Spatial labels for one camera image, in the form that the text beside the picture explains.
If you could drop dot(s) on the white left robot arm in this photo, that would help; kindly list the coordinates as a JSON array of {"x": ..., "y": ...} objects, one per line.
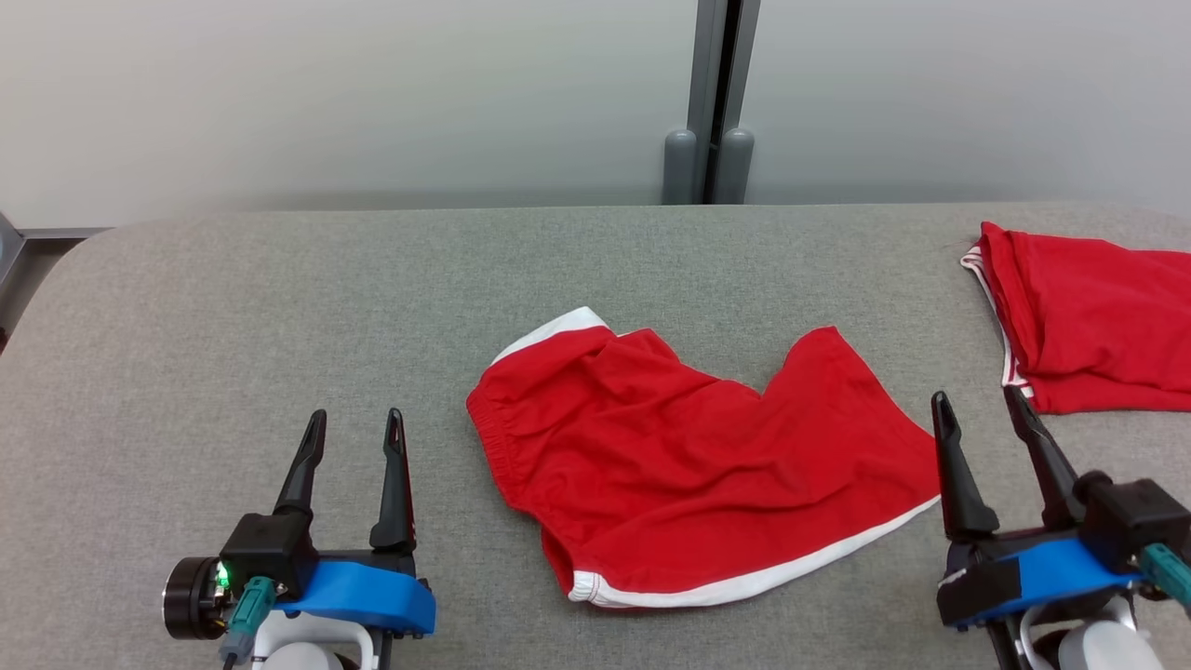
[{"x": 307, "y": 651}]

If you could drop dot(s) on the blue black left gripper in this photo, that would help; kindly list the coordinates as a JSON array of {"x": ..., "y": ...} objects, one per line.
[{"x": 372, "y": 596}]

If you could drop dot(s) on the grey rounded post foot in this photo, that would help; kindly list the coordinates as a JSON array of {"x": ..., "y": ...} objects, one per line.
[
  {"x": 679, "y": 167},
  {"x": 736, "y": 167}
]

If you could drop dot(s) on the red shorts white trim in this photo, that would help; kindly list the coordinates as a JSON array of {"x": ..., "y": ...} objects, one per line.
[{"x": 689, "y": 465}]

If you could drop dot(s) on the red basketball jersey number 23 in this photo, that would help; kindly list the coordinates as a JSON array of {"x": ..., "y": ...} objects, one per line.
[{"x": 1098, "y": 316}]

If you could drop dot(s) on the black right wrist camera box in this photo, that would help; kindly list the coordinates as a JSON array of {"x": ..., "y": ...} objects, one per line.
[{"x": 1135, "y": 516}]

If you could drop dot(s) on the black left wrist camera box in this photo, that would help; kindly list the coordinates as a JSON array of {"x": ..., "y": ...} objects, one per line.
[{"x": 270, "y": 549}]

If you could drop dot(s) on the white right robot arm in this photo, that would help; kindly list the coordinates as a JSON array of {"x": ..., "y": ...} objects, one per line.
[{"x": 1107, "y": 647}]

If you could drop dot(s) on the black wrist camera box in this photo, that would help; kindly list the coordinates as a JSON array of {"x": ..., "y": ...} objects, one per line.
[
  {"x": 270, "y": 549},
  {"x": 1135, "y": 516}
]

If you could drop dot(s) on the grey metal tube frame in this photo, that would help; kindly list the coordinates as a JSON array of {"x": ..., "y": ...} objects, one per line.
[{"x": 46, "y": 234}]

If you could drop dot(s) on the grey partition frame post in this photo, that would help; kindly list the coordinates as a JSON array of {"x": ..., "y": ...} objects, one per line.
[{"x": 721, "y": 65}]

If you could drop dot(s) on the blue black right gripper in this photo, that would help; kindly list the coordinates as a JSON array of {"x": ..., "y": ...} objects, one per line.
[{"x": 1051, "y": 572}]

